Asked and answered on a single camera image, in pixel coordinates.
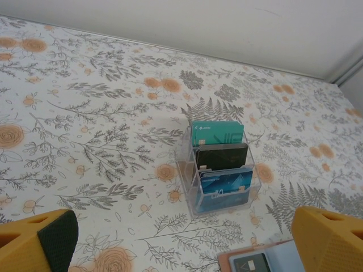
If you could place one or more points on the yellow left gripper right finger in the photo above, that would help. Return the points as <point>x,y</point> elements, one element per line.
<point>331,243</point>

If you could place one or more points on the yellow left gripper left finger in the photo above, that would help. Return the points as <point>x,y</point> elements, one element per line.
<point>22,249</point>

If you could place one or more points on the dark grey credit card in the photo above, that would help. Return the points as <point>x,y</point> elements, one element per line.
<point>249,263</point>

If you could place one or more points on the blue credit card stack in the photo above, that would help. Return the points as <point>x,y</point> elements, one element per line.
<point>224,187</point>

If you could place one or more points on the black credit card stack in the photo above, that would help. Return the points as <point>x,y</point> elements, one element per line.
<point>224,157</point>

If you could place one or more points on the teal credit card stack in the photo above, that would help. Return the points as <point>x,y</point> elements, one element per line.
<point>218,136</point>

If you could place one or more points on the clear acrylic card stand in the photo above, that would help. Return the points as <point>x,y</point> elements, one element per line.
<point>185,175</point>

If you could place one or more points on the floral patterned tablecloth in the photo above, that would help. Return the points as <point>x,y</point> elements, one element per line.
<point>99,141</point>

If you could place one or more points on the aluminium right upright post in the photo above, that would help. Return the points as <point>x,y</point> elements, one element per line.
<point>350,72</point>

